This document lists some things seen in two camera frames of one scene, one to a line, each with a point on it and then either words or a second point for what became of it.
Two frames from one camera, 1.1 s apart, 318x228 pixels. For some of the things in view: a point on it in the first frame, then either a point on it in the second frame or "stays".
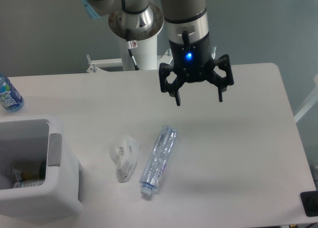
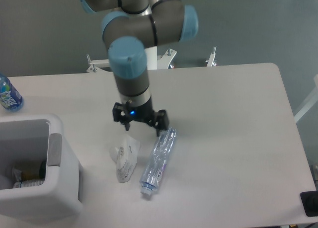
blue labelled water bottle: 10,98 stays
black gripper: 193,62 → 124,113
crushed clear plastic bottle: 158,160 stays
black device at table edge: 310,202 stays
